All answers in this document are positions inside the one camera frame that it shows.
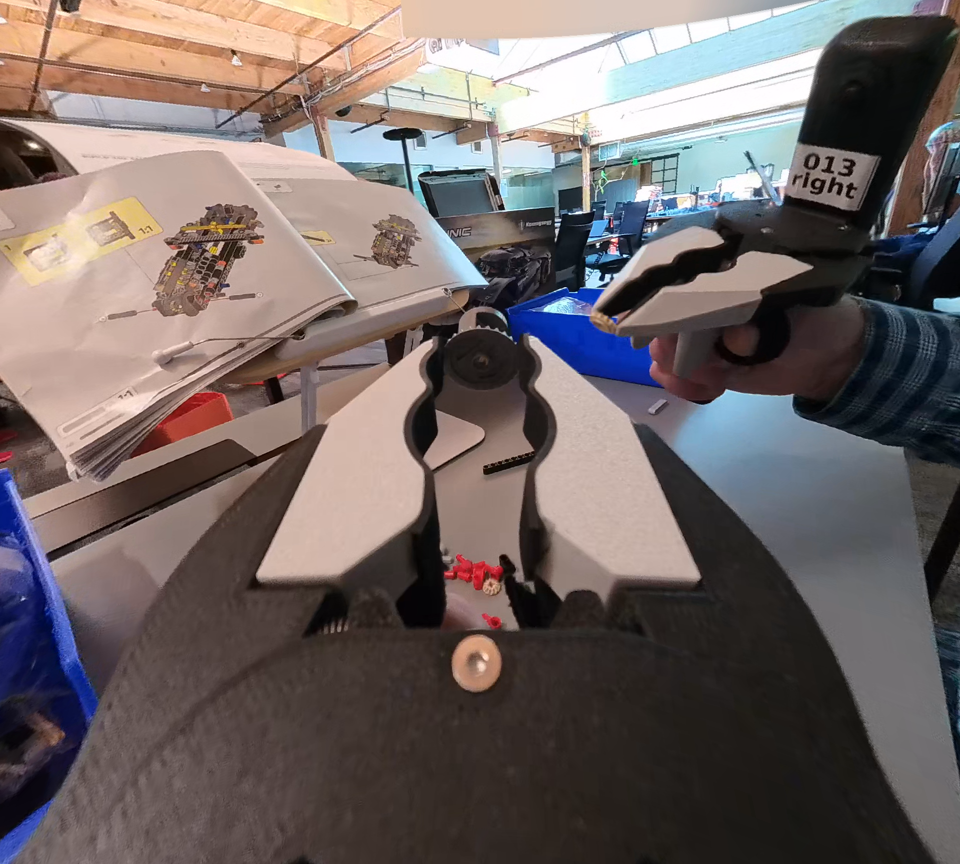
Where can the black lego set box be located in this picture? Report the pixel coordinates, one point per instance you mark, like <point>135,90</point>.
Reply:
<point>517,256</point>

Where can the red orange fabric bag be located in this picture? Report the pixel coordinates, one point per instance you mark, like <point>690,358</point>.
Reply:
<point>187,421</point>

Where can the clear plastic bag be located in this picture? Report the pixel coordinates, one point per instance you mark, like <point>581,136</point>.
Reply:
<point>566,306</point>

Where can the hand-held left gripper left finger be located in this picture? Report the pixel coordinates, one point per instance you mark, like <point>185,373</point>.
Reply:
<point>352,496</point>

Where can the lego instruction booklet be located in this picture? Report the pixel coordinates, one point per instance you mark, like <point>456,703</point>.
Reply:
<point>187,264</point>

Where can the long black lego beam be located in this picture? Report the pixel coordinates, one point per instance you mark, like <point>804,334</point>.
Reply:
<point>510,464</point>

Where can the scattered small lego parts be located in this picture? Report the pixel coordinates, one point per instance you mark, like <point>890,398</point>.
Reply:
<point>461,570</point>

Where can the blue plastic bin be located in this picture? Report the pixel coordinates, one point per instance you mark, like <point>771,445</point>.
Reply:
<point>570,346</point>
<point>45,579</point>

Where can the person's right hand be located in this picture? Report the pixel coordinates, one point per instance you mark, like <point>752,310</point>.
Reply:
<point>817,354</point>

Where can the book stand with white base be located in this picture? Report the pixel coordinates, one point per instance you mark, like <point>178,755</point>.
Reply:
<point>375,335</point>

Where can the black floor lamp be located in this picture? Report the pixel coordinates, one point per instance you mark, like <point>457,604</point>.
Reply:
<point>405,133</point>

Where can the dark grey lego differential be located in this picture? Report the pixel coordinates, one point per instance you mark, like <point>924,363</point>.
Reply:
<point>480,361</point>

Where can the person's right forearm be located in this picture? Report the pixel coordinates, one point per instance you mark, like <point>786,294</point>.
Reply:
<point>900,384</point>

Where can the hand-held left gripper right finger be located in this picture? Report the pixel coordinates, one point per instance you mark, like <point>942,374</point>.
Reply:
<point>607,496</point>

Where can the black office chair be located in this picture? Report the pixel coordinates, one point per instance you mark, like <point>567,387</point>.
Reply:
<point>574,241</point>

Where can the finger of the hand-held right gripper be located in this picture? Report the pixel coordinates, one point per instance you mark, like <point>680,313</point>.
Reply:
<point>720,297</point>
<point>660,256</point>

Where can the tan lego bevel gear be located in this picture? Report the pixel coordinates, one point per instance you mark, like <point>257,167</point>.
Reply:
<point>602,322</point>

